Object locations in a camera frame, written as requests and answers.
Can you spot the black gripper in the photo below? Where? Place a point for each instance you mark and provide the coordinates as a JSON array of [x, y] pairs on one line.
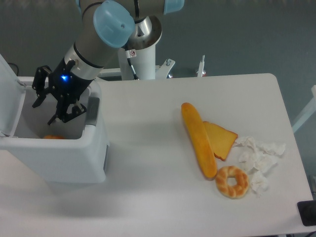
[[62, 83]]

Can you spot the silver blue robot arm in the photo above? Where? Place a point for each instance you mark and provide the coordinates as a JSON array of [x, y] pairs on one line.
[[128, 27]]

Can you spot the white trash can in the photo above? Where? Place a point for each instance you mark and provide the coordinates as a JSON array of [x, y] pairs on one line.
[[73, 152]]

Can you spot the long yellow baguette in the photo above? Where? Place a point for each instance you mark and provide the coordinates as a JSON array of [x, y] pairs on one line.
[[200, 140]]

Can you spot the toast slice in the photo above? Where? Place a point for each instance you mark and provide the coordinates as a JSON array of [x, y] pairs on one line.
[[221, 139]]

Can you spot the small crumpled white tissue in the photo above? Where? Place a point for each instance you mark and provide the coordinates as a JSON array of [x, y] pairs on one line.
[[259, 183]]

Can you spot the black device at table edge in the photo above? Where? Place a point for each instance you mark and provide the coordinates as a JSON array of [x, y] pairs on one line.
[[307, 211]]

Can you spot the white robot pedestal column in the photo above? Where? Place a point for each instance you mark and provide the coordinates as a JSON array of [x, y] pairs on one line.
[[142, 62]]

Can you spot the white base frame bracket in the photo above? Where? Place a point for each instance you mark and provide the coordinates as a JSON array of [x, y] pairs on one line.
[[162, 72]]

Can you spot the white frame at right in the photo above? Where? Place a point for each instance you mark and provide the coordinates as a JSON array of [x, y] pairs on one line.
[[306, 112]]

